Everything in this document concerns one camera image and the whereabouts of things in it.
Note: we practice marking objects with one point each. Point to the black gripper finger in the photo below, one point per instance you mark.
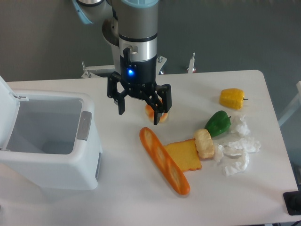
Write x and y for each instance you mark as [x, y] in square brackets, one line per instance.
[112, 91]
[160, 100]

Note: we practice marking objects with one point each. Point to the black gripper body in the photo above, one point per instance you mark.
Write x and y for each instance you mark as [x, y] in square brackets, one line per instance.
[137, 77]

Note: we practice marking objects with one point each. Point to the long orange baguette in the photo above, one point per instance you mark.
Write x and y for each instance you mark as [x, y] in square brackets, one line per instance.
[164, 162]

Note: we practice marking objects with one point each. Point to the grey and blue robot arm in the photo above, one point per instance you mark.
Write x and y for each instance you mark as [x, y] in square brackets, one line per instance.
[132, 33]

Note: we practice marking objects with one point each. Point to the round orange bread roll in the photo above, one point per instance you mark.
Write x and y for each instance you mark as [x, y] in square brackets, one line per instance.
[150, 114]

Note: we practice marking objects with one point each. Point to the yellow toast slice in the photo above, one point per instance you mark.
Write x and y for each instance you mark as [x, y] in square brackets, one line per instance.
[184, 154]

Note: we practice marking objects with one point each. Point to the beige fried cutlet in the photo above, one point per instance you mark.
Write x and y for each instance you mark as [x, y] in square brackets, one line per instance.
[204, 144]

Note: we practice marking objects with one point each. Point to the green bell pepper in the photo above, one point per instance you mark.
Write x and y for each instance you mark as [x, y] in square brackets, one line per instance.
[219, 123]

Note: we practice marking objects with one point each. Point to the yellow bell pepper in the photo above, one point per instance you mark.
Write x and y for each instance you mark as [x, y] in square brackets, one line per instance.
[232, 98]

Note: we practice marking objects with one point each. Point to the white plastic bin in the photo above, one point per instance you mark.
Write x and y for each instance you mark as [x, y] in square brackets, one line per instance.
[50, 137]

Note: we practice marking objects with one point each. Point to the small crumpled white tissue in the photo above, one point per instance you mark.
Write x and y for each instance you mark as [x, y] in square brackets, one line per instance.
[239, 126]

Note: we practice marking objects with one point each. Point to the white object at right edge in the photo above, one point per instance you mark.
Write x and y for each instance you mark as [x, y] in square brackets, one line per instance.
[292, 107]

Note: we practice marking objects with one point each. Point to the black device at table edge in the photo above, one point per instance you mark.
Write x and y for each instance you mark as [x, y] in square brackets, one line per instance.
[293, 202]

